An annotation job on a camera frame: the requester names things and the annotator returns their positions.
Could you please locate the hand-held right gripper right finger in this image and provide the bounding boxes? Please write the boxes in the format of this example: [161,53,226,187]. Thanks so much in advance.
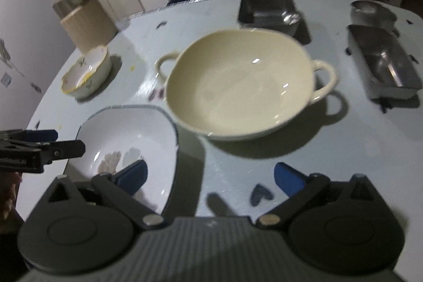
[256,162,395,230]

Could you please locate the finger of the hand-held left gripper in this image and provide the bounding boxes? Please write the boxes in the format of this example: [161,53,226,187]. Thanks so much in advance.
[0,129,59,146]
[0,139,86,174]

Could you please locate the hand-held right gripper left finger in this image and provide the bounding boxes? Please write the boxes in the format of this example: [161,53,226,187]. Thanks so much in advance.
[26,160,164,231]

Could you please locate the white blue-rimmed bowl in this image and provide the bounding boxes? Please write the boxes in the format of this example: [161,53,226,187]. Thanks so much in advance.
[75,105,180,215]

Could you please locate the small floral yellow-rimmed bowl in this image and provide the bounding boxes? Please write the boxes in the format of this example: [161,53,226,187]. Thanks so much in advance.
[60,46,113,100]

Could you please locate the cream two-handled bowl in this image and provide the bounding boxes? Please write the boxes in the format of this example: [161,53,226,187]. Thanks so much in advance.
[155,28,338,141]

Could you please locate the rectangular steel container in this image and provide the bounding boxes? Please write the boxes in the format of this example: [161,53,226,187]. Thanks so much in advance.
[346,24,423,101]

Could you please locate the square steel container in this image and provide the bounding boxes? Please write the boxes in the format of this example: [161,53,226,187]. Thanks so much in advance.
[238,0,302,35]

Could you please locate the round steel bowl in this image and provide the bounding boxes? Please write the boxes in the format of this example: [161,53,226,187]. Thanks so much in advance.
[350,0,398,32]

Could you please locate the person's left hand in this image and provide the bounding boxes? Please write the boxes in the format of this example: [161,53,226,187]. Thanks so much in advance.
[0,171,22,221]

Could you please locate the beige ribbed bin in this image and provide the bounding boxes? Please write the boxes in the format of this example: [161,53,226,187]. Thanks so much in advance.
[60,0,117,52]

